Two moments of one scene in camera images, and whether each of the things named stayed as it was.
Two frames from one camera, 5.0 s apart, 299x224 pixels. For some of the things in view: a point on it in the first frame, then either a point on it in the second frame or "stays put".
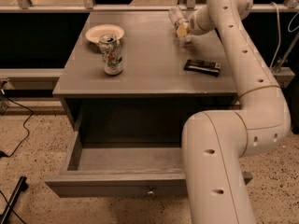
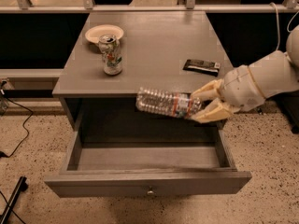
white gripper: [193, 24] to [240, 88]
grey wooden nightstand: [129, 77] stays put
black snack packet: [205, 67] stays put
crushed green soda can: [111, 54] stays put
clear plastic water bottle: [178, 19] to [179, 105]
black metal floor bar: [22, 186] stays put
